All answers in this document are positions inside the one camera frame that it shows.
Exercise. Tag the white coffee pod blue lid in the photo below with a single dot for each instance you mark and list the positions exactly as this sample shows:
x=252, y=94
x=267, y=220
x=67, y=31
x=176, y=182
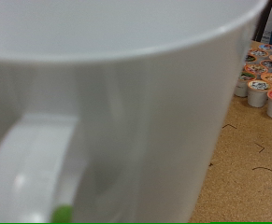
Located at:
x=268, y=47

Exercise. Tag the white coffee pod green rim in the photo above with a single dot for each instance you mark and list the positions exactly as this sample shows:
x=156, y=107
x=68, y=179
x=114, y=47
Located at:
x=242, y=87

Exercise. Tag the white triangular stand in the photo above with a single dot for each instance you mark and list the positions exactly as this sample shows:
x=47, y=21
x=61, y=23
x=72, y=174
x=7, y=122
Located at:
x=269, y=29

